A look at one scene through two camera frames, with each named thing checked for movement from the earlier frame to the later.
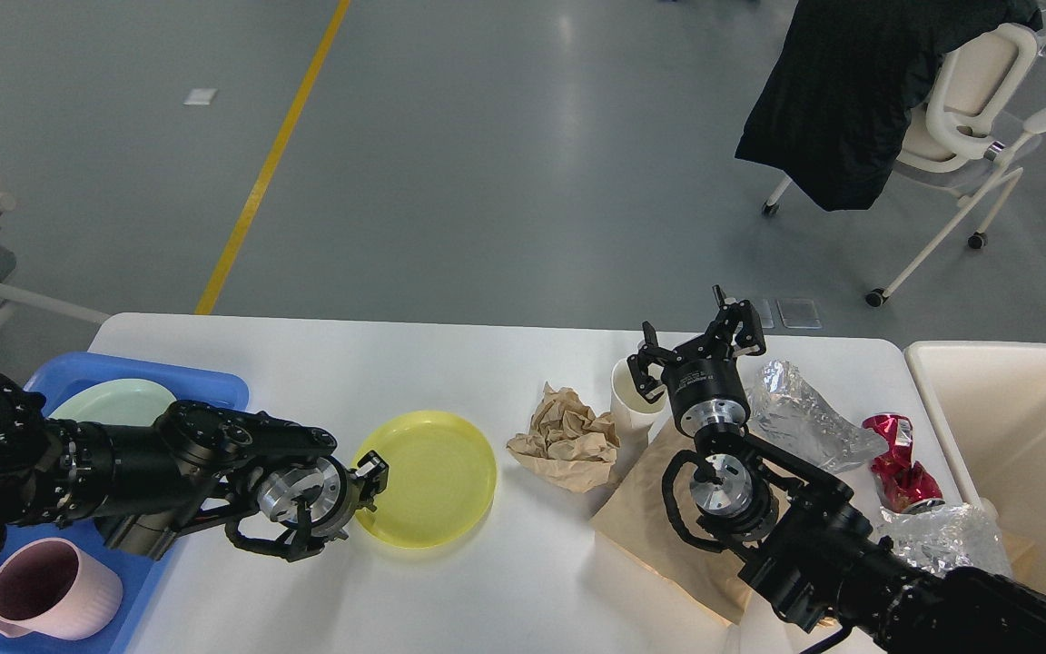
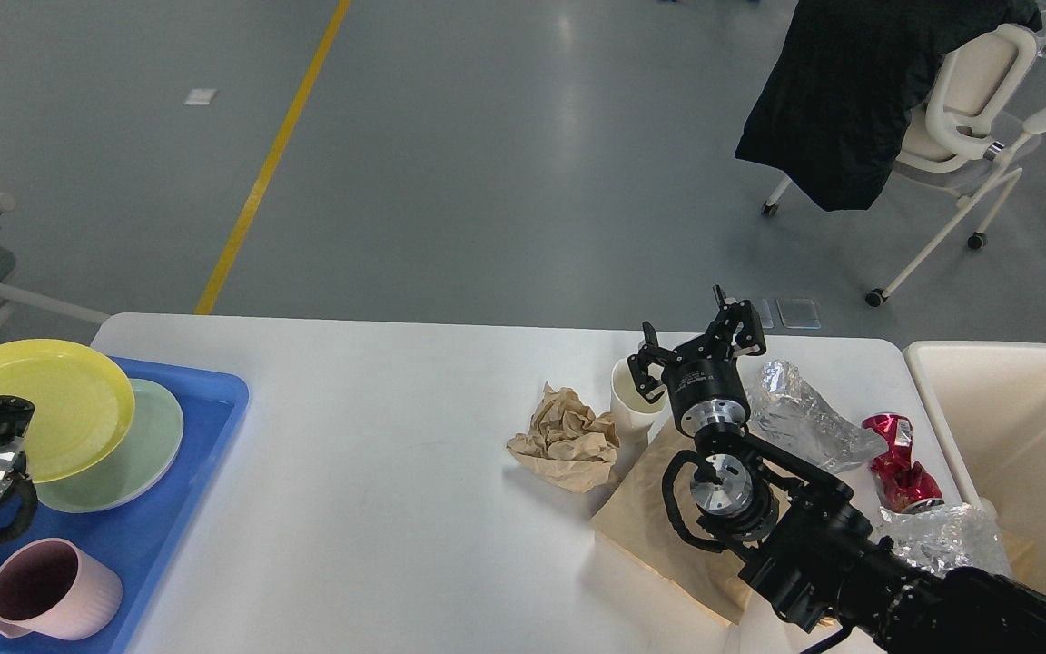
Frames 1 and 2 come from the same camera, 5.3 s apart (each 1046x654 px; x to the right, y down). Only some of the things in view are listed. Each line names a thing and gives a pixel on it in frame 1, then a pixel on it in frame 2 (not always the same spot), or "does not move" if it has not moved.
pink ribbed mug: [46, 587] does not move
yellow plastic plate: [440, 482] -> [83, 407]
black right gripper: [704, 380] does not move
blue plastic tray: [53, 377] does not move
